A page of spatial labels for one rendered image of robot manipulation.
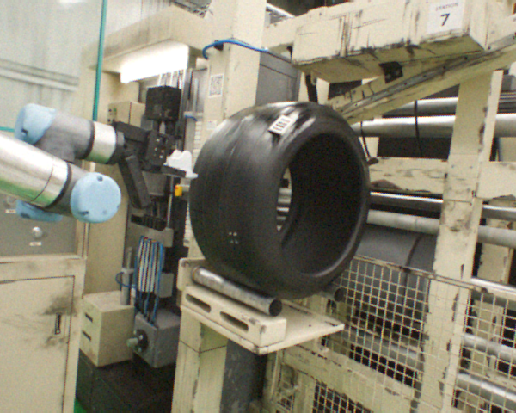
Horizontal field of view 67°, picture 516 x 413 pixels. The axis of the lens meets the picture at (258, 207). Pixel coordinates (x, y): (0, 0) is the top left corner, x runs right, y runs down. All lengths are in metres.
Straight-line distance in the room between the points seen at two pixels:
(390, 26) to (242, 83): 0.48
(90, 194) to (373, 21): 1.01
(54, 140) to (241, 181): 0.40
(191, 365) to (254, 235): 0.67
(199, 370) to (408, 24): 1.25
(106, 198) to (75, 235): 0.81
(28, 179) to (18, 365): 0.94
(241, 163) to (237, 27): 0.57
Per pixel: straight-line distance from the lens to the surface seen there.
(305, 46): 1.49
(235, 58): 1.35
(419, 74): 1.37
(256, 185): 0.91
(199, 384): 1.48
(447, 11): 1.25
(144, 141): 0.83
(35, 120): 0.74
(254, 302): 1.05
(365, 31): 1.35
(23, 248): 1.40
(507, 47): 1.31
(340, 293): 1.24
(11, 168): 0.59
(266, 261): 0.96
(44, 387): 1.52
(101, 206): 0.62
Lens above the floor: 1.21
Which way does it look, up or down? 4 degrees down
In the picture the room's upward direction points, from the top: 7 degrees clockwise
